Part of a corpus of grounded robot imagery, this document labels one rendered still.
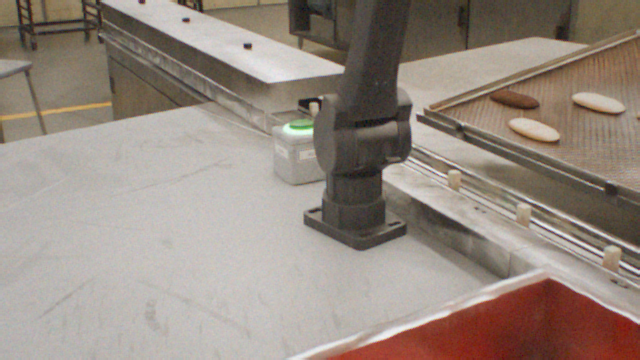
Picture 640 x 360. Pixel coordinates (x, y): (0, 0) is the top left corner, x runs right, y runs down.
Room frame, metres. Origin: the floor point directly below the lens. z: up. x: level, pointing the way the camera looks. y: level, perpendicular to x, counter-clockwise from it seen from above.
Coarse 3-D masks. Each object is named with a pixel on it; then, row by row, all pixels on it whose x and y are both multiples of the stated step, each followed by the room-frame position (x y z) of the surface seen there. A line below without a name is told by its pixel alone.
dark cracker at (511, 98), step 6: (498, 90) 1.27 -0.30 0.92; (504, 90) 1.26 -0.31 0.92; (492, 96) 1.26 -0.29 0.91; (498, 96) 1.24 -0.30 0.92; (504, 96) 1.23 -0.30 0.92; (510, 96) 1.23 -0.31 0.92; (516, 96) 1.22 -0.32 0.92; (522, 96) 1.22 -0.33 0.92; (528, 96) 1.22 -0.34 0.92; (504, 102) 1.23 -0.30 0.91; (510, 102) 1.21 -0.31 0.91; (516, 102) 1.21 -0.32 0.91; (522, 102) 1.20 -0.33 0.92; (528, 102) 1.20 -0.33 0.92; (534, 102) 1.19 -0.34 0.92; (528, 108) 1.19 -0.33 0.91
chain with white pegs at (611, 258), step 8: (80, 0) 3.12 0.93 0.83; (88, 0) 3.05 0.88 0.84; (96, 8) 2.88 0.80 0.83; (312, 104) 1.38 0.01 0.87; (312, 112) 1.37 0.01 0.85; (448, 176) 1.01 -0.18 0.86; (456, 176) 1.00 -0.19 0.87; (448, 184) 1.01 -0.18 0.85; (456, 184) 1.00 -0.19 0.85; (520, 208) 0.88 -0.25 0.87; (528, 208) 0.88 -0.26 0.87; (520, 216) 0.88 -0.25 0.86; (528, 216) 0.88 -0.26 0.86; (528, 224) 0.88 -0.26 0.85; (608, 248) 0.76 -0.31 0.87; (616, 248) 0.76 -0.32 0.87; (584, 256) 0.80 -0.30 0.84; (608, 256) 0.76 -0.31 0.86; (616, 256) 0.76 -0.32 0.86; (600, 264) 0.78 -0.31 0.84; (608, 264) 0.76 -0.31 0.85; (616, 264) 0.76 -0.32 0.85; (616, 272) 0.76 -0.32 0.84; (632, 280) 0.74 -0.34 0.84
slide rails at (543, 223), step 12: (432, 168) 1.08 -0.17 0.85; (468, 180) 1.03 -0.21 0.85; (480, 192) 0.98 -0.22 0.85; (492, 192) 0.98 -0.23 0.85; (504, 204) 0.94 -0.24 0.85; (516, 204) 0.94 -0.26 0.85; (540, 216) 0.90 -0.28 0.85; (528, 228) 0.86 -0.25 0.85; (540, 228) 0.87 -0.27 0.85; (552, 228) 0.86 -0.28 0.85; (564, 228) 0.86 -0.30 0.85; (552, 240) 0.83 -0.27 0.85; (576, 240) 0.83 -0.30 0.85; (588, 240) 0.83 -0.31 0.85; (576, 252) 0.79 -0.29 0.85; (600, 252) 0.79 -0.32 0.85; (624, 264) 0.76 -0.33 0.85; (636, 264) 0.76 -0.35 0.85; (636, 276) 0.74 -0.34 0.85
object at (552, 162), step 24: (600, 48) 1.41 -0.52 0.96; (624, 48) 1.41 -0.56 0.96; (528, 72) 1.34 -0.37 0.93; (576, 72) 1.32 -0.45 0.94; (456, 96) 1.27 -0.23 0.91; (480, 96) 1.28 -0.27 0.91; (456, 120) 1.16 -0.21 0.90; (480, 120) 1.17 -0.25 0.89; (552, 120) 1.13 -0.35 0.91; (576, 120) 1.12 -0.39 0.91; (600, 120) 1.10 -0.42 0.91; (624, 120) 1.09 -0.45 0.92; (504, 144) 1.06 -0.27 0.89; (576, 144) 1.04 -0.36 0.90; (600, 144) 1.02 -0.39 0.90; (576, 168) 0.94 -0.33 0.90; (600, 168) 0.95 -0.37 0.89; (624, 192) 0.87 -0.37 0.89
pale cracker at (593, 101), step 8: (576, 96) 1.19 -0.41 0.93; (584, 96) 1.18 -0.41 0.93; (592, 96) 1.17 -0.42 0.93; (600, 96) 1.17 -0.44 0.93; (584, 104) 1.16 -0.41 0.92; (592, 104) 1.15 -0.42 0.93; (600, 104) 1.14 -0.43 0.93; (608, 104) 1.13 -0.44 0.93; (616, 104) 1.13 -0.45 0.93; (608, 112) 1.12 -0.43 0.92; (616, 112) 1.12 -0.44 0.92
